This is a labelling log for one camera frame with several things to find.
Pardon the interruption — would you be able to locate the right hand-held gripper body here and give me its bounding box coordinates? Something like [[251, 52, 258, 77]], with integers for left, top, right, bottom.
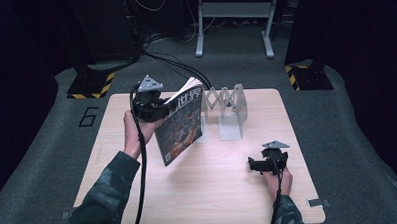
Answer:
[[260, 139, 292, 176]]

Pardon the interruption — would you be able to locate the white metal stand frame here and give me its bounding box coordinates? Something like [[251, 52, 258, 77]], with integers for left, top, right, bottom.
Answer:
[[193, 0, 283, 62]]

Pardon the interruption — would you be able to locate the black stand with striped base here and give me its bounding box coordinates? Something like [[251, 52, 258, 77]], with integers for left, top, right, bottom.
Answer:
[[283, 57, 335, 93], [63, 0, 117, 101]]

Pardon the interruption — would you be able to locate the person's left hand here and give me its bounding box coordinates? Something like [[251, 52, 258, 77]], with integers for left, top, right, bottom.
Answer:
[[121, 107, 170, 161]]

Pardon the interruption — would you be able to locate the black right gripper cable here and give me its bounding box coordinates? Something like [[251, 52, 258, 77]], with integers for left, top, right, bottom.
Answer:
[[267, 155, 286, 224]]

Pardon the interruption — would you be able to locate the grey expandable metal book rack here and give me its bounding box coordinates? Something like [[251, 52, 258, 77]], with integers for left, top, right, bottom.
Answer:
[[199, 82, 250, 143]]

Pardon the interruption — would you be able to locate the black floor cable bundle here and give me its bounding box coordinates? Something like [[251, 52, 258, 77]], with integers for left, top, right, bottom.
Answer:
[[139, 45, 214, 94]]

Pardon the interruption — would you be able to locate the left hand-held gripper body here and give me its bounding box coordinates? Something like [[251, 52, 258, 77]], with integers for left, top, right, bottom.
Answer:
[[130, 73, 170, 124]]

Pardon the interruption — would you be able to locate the thin white hanging cable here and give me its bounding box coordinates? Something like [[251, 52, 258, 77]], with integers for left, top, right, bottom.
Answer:
[[130, 0, 171, 13]]

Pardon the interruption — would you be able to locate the person's right hand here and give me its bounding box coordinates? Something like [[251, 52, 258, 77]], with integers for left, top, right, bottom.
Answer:
[[262, 167, 295, 200]]

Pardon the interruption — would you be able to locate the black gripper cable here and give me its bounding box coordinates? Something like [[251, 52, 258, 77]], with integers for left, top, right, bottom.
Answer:
[[127, 83, 150, 224], [267, 155, 286, 224]]

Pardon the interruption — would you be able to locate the dark illustrated magazine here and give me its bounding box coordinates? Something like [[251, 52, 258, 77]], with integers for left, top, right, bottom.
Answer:
[[151, 76, 208, 168]]

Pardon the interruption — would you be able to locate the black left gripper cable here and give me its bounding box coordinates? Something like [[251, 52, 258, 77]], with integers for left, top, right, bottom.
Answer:
[[127, 83, 150, 224]]

